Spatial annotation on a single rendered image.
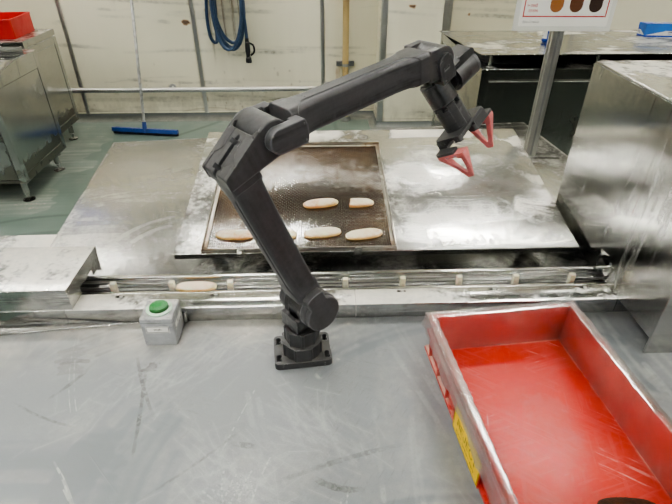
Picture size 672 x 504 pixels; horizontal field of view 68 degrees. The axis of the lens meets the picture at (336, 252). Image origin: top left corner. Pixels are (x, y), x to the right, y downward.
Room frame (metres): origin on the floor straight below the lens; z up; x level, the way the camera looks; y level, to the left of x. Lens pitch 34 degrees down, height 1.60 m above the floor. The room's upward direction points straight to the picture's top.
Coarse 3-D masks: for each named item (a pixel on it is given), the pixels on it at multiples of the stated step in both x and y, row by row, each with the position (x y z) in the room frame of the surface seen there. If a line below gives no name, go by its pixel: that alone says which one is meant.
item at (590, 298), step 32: (416, 288) 0.94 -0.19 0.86; (448, 288) 0.94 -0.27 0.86; (480, 288) 0.94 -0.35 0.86; (512, 288) 0.94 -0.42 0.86; (544, 288) 0.94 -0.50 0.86; (576, 288) 0.94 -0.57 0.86; (608, 288) 0.94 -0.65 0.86; (0, 320) 0.85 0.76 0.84; (32, 320) 0.85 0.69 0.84; (64, 320) 0.86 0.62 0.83; (96, 320) 0.86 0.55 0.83; (128, 320) 0.86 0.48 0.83; (192, 320) 0.87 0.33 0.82
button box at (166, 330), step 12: (168, 300) 0.85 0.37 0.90; (144, 312) 0.81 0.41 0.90; (180, 312) 0.85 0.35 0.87; (144, 324) 0.79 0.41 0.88; (156, 324) 0.79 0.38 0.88; (168, 324) 0.79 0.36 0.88; (180, 324) 0.83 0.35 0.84; (144, 336) 0.79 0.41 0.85; (156, 336) 0.79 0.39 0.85; (168, 336) 0.79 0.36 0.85
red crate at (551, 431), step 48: (480, 384) 0.68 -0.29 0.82; (528, 384) 0.68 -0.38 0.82; (576, 384) 0.68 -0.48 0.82; (528, 432) 0.56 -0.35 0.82; (576, 432) 0.56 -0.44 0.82; (624, 432) 0.56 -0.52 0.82; (480, 480) 0.47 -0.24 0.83; (528, 480) 0.47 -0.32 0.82; (576, 480) 0.47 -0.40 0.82; (624, 480) 0.47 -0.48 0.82
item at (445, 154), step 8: (448, 144) 0.96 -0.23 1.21; (440, 152) 0.96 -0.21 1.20; (448, 152) 0.94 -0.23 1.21; (456, 152) 0.93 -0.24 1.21; (464, 152) 0.92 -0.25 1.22; (440, 160) 0.96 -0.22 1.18; (448, 160) 0.96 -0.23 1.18; (464, 160) 0.93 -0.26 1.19; (456, 168) 0.96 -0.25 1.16; (464, 168) 0.95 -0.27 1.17; (472, 168) 0.94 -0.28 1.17
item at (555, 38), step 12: (552, 36) 1.83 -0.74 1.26; (552, 48) 1.83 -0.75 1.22; (552, 60) 1.83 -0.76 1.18; (540, 72) 1.87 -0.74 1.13; (552, 72) 1.83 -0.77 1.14; (540, 84) 1.84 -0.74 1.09; (540, 96) 1.83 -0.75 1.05; (540, 108) 1.83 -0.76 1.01; (540, 120) 1.83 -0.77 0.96; (528, 132) 1.86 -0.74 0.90; (540, 132) 1.83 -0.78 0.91; (528, 144) 1.83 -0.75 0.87
